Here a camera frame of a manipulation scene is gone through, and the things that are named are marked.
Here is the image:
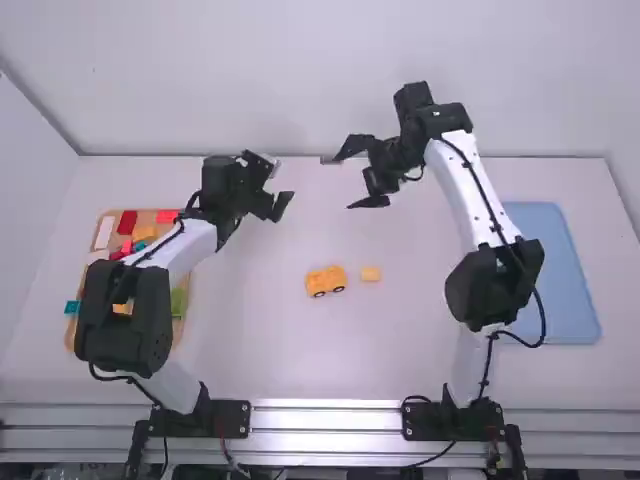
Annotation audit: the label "yellow toy car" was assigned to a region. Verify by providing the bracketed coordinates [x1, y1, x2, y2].
[304, 265, 350, 301]

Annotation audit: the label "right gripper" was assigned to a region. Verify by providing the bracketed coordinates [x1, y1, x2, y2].
[331, 133, 426, 210]

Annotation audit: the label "dark red toy brick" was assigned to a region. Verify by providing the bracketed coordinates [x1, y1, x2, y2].
[116, 210, 140, 236]

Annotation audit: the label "green toy brick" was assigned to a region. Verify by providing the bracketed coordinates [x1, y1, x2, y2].
[169, 286, 189, 320]

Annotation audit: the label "yellow sloped toy brick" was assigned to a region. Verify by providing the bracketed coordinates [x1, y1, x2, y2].
[130, 224, 160, 245]

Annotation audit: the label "blue mat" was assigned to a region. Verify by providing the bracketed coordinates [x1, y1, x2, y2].
[499, 200, 604, 346]

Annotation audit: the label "silver rails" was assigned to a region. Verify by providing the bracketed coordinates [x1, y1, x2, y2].
[0, 398, 640, 472]

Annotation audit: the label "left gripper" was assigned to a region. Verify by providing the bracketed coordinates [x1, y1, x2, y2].
[229, 148, 297, 224]

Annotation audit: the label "long white toy brick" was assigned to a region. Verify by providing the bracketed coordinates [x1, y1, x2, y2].
[91, 215, 118, 252]

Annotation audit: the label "black cable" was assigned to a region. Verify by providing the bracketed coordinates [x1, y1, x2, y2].
[399, 438, 457, 472]
[158, 434, 174, 480]
[88, 361, 132, 385]
[492, 286, 549, 350]

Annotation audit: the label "tan tray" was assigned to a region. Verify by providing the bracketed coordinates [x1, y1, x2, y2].
[63, 208, 194, 354]

